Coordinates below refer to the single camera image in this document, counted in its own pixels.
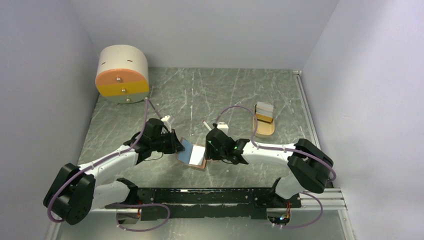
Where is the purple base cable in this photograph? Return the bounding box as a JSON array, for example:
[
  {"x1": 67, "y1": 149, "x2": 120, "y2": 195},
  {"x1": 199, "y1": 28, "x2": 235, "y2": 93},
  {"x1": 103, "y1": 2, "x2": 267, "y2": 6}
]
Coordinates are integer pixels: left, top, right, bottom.
[
  {"x1": 271, "y1": 190, "x2": 324, "y2": 230},
  {"x1": 115, "y1": 205, "x2": 171, "y2": 233}
]

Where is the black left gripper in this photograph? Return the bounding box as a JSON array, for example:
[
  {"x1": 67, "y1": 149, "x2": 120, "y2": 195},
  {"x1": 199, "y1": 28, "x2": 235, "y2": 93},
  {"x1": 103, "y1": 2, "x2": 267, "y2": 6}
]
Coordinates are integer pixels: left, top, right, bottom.
[{"x1": 151, "y1": 128, "x2": 185, "y2": 154}]

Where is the pink leather card holder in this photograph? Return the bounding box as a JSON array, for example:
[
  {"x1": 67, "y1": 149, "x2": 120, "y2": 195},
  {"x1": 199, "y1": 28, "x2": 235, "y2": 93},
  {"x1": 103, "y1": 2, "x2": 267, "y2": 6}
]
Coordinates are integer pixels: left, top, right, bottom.
[{"x1": 176, "y1": 137, "x2": 206, "y2": 169}]

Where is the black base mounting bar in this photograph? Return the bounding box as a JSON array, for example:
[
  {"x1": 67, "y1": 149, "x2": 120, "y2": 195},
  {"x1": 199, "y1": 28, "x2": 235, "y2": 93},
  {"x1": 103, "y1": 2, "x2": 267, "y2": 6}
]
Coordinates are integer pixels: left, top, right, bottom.
[{"x1": 132, "y1": 187, "x2": 302, "y2": 221}]

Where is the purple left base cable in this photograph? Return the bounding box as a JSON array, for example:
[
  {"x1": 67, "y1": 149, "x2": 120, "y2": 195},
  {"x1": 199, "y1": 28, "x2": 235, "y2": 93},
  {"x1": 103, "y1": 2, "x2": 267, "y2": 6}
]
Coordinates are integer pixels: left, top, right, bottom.
[{"x1": 115, "y1": 205, "x2": 171, "y2": 233}]

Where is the white pen with red cap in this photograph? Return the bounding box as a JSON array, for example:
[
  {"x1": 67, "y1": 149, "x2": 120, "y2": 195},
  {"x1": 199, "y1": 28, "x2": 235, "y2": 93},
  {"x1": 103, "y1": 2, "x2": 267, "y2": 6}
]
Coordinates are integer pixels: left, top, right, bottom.
[{"x1": 202, "y1": 120, "x2": 212, "y2": 131}]

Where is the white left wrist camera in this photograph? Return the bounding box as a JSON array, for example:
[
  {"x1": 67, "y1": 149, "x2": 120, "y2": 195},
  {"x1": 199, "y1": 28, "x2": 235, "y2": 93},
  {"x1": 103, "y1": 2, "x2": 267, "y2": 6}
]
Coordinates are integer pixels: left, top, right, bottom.
[{"x1": 160, "y1": 115, "x2": 175, "y2": 132}]

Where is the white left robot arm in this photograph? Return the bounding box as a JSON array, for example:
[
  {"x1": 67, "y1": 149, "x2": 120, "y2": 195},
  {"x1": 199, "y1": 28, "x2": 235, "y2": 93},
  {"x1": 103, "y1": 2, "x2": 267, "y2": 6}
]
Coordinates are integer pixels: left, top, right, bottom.
[{"x1": 43, "y1": 115, "x2": 185, "y2": 225}]

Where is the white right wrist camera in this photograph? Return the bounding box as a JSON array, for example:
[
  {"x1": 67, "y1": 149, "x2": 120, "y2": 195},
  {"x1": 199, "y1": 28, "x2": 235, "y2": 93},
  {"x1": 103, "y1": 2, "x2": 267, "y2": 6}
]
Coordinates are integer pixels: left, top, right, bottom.
[{"x1": 216, "y1": 122, "x2": 229, "y2": 135}]

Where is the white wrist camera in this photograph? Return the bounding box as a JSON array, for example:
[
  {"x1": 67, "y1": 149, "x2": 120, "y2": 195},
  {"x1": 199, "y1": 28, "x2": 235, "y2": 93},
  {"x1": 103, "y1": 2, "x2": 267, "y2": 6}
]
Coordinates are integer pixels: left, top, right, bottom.
[
  {"x1": 160, "y1": 115, "x2": 175, "y2": 132},
  {"x1": 216, "y1": 122, "x2": 229, "y2": 135}
]

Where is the beige oval tray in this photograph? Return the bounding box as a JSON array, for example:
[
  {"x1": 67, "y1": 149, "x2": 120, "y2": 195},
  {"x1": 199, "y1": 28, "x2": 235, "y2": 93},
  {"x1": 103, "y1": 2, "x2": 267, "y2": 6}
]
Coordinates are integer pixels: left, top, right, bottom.
[{"x1": 255, "y1": 117, "x2": 275, "y2": 138}]

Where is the round beige drawer box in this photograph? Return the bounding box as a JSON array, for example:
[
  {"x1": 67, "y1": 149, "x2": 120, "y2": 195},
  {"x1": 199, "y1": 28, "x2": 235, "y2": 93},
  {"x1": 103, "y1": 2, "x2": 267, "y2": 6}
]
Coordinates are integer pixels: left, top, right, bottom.
[{"x1": 95, "y1": 44, "x2": 150, "y2": 104}]

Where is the aluminium frame rail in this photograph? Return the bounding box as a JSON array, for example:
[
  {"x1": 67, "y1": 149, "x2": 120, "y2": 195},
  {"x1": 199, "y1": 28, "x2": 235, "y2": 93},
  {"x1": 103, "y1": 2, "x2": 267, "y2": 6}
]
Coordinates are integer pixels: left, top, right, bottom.
[{"x1": 293, "y1": 70, "x2": 347, "y2": 211}]

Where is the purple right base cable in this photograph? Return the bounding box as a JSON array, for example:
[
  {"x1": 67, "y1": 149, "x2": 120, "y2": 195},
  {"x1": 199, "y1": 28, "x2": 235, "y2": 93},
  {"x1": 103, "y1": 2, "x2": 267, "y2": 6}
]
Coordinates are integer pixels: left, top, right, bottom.
[{"x1": 271, "y1": 190, "x2": 324, "y2": 230}]

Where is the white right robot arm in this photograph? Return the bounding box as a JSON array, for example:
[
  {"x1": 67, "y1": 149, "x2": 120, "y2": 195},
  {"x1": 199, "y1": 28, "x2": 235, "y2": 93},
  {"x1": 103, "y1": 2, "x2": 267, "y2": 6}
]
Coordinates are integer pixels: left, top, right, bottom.
[{"x1": 204, "y1": 127, "x2": 335, "y2": 207}]

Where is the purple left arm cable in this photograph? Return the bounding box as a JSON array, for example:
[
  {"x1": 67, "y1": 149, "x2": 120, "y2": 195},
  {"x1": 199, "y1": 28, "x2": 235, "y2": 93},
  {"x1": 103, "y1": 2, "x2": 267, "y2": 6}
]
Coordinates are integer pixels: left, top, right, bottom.
[{"x1": 46, "y1": 97, "x2": 165, "y2": 223}]

